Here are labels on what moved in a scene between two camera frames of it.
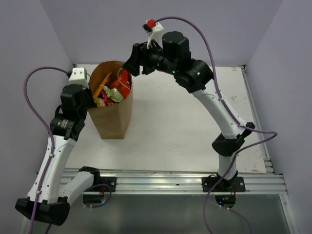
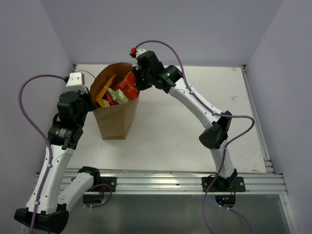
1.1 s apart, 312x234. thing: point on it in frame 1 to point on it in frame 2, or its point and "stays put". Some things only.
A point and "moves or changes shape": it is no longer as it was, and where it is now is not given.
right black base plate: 236,184 stays put
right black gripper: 139,57 to 137,70
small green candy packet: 113,94 moves or changes shape
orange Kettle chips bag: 100,87 to 98,98
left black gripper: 91,102 stays put
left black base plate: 111,181 stays put
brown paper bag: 112,122 moves or changes shape
